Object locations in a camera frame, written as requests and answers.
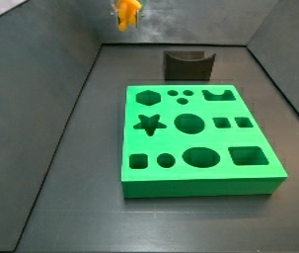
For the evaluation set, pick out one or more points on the yellow three prong object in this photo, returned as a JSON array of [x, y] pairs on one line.
[[127, 10]]

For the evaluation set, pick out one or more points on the black curved fixture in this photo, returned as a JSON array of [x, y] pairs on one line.
[[187, 65]]

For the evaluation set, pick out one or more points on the green shape sorting block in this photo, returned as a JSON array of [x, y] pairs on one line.
[[193, 144]]

